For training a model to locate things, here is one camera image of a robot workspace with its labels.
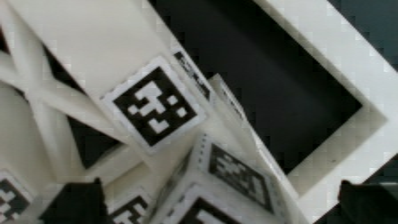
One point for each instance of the white tagged leg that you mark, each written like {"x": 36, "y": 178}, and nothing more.
{"x": 219, "y": 191}

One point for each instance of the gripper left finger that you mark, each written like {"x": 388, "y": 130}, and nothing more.
{"x": 79, "y": 206}

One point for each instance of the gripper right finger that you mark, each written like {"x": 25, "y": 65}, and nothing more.
{"x": 367, "y": 204}

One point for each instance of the white U-shaped fence frame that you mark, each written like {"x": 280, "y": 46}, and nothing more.
{"x": 361, "y": 145}

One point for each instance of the white chair back frame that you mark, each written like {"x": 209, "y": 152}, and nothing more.
{"x": 81, "y": 43}

